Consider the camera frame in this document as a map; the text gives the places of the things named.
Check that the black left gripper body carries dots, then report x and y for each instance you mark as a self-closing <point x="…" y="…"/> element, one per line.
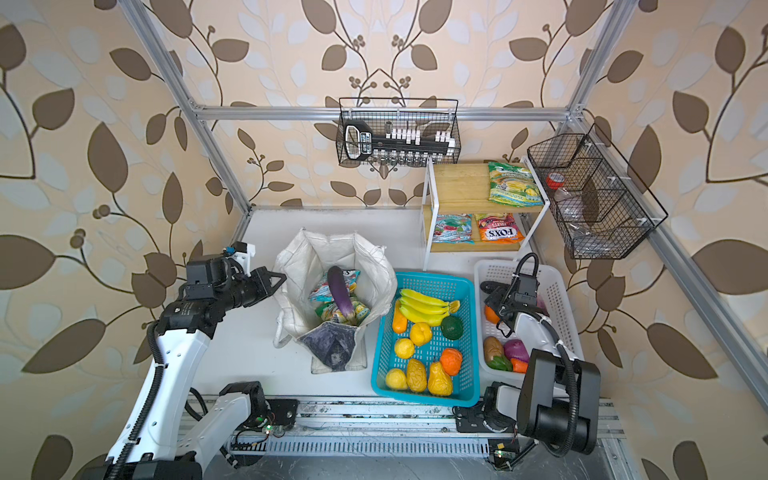
<point x="235" y="293"/>

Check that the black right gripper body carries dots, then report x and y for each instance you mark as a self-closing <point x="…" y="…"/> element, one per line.
<point x="500" y="298"/>

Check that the orange tangerine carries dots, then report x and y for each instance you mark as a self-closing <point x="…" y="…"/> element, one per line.
<point x="491" y="316"/>

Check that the green yellow tea packet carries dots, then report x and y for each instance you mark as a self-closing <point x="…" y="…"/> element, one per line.
<point x="328" y="312"/>

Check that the purple eggplant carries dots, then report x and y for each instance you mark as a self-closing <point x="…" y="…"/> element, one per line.
<point x="340" y="292"/>

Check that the white canvas grocery bag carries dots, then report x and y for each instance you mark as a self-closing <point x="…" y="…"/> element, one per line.
<point x="334" y="347"/>

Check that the teal candy packet top shelf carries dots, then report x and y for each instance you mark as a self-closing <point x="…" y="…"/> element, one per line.
<point x="323" y="291"/>

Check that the teal candy packet shelf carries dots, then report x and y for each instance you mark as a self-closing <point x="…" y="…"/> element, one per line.
<point x="453" y="229"/>
<point x="323" y="291"/>

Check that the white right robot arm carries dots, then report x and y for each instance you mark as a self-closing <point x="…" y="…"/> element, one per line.
<point x="557" y="405"/>

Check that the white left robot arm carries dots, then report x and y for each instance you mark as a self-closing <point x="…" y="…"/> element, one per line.
<point x="150" y="446"/>

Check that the dark cucumber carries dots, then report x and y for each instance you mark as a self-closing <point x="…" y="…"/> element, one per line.
<point x="489" y="286"/>

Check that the purple onion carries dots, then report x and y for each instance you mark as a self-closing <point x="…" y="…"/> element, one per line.
<point x="515" y="349"/>

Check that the brown potato in white basket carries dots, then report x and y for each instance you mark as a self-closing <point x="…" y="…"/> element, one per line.
<point x="492" y="348"/>

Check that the white plastic vegetable basket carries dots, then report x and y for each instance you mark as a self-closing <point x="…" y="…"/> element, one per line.
<point x="551" y="291"/>

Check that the green avocado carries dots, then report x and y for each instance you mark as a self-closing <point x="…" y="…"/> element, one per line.
<point x="452" y="328"/>

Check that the green pepper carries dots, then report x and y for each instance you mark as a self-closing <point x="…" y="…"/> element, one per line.
<point x="500" y="363"/>

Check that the orange carrot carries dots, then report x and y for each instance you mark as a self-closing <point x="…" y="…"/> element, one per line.
<point x="519" y="366"/>

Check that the orange Fox's candy packet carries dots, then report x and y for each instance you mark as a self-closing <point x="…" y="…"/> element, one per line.
<point x="498" y="228"/>

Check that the orange persimmon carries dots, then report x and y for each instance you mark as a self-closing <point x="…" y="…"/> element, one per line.
<point x="451" y="361"/>

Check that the teal candy packet lower shelf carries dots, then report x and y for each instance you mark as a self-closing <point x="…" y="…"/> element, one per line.
<point x="453" y="229"/>

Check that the yellow banana bunch back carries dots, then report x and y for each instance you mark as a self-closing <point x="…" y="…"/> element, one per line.
<point x="419" y="308"/>

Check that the yellow orange fruit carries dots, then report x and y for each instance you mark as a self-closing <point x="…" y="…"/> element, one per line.
<point x="420" y="334"/>

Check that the white wooden two-tier shelf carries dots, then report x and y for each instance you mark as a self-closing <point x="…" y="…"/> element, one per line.
<point x="464" y="188"/>

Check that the teal plastic fruit basket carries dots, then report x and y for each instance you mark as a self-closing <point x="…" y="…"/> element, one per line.
<point x="465" y="385"/>

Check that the yellow pear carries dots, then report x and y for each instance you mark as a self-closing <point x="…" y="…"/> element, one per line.
<point x="440" y="383"/>

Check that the orange carrot-like fruit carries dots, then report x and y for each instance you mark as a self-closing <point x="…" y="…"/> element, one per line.
<point x="400" y="323"/>

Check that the green yellow packet right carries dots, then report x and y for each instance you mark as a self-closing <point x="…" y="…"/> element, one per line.
<point x="512" y="185"/>

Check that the yellow lemon lower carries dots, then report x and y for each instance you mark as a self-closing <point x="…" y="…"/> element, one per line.
<point x="404" y="348"/>

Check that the yellow lemon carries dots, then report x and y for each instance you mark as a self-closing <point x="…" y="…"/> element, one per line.
<point x="404" y="348"/>
<point x="396" y="379"/>

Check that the yellow-brown potato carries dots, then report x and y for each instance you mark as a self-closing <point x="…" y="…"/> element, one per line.
<point x="416" y="376"/>

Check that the plastic bottle red cap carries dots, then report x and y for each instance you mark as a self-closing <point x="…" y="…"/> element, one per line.
<point x="568" y="204"/>

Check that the yellow lemon bottom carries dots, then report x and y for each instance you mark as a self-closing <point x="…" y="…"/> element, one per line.
<point x="396" y="379"/>

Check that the black keyboard toy in basket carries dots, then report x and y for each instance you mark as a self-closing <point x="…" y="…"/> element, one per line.
<point x="387" y="142"/>

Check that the black wire basket right wall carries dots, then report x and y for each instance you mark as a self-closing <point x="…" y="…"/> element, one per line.
<point x="621" y="211"/>

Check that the black wire basket wall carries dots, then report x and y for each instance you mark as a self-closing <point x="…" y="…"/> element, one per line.
<point x="399" y="109"/>
<point x="621" y="211"/>

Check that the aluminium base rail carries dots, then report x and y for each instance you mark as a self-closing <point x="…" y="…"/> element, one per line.
<point x="370" y="427"/>

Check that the black wire basket back wall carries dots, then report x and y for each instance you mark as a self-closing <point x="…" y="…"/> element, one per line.
<point x="399" y="109"/>

